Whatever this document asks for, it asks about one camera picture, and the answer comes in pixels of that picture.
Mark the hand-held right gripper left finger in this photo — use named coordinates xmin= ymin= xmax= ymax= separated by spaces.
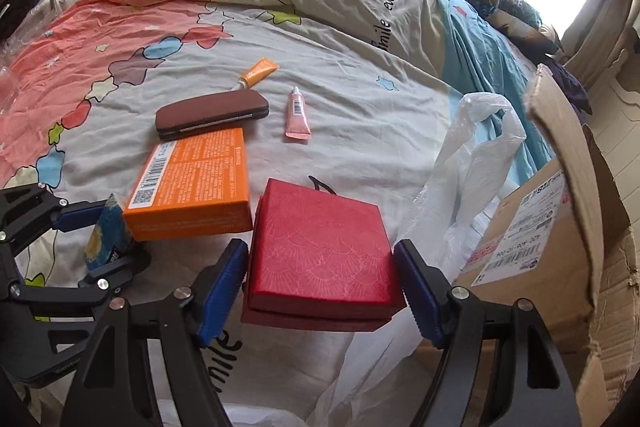
xmin=75 ymin=238 xmax=250 ymax=427

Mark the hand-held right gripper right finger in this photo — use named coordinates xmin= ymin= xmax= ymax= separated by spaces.
xmin=393 ymin=241 xmax=583 ymax=427

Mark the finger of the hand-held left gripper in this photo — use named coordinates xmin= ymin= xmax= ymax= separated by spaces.
xmin=7 ymin=242 xmax=152 ymax=304
xmin=0 ymin=187 xmax=108 ymax=258

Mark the blue painted tissue pack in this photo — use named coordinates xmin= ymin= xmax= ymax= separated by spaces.
xmin=84 ymin=192 xmax=136 ymax=275

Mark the red gift box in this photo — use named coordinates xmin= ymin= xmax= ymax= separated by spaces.
xmin=241 ymin=178 xmax=407 ymax=334

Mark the orange box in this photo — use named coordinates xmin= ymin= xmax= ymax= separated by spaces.
xmin=122 ymin=127 xmax=253 ymax=242

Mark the large cardboard box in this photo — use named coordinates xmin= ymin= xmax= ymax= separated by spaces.
xmin=415 ymin=63 xmax=640 ymax=427

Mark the brown textured case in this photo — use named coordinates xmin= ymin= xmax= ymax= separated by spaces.
xmin=154 ymin=88 xmax=271 ymax=142

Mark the white plastic bag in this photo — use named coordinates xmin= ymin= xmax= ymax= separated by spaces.
xmin=310 ymin=92 xmax=528 ymax=427

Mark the small pink tube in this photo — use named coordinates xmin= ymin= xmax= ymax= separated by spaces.
xmin=285 ymin=86 xmax=312 ymax=140

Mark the crumpled clear plastic wrap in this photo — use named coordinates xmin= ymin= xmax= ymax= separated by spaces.
xmin=0 ymin=0 xmax=78 ymax=112

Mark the black cloth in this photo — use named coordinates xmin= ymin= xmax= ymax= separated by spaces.
xmin=0 ymin=0 xmax=51 ymax=40

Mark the small orange tube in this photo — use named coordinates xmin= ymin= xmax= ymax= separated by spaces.
xmin=235 ymin=58 xmax=280 ymax=91

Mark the dark navy cloth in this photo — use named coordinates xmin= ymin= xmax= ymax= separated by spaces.
xmin=537 ymin=54 xmax=593 ymax=115

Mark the white carved headboard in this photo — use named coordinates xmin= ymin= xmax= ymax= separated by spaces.
xmin=565 ymin=0 xmax=640 ymax=138

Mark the dark patterned pillow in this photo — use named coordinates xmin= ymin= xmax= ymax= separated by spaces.
xmin=436 ymin=0 xmax=563 ymax=55

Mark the black hair tie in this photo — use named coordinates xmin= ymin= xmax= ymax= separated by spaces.
xmin=307 ymin=175 xmax=338 ymax=196

